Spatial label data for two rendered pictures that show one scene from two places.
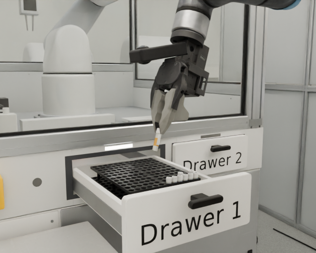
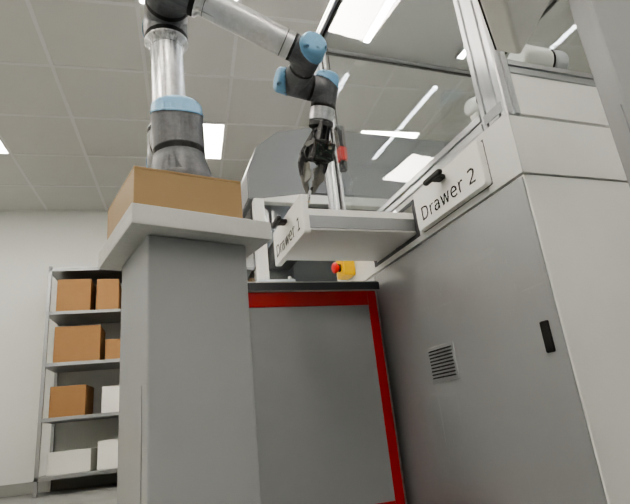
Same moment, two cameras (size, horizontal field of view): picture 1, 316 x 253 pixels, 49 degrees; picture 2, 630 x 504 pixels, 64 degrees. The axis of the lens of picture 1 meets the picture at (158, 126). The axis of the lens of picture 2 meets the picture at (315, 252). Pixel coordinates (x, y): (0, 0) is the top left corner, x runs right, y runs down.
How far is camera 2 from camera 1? 1.83 m
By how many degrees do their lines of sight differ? 103
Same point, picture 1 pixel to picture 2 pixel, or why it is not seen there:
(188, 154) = (423, 199)
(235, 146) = (464, 164)
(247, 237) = (532, 297)
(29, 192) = (362, 265)
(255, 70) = (473, 52)
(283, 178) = not seen: outside the picture
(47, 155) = not seen: hidden behind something
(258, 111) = (492, 97)
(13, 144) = not seen: hidden behind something
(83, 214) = (382, 277)
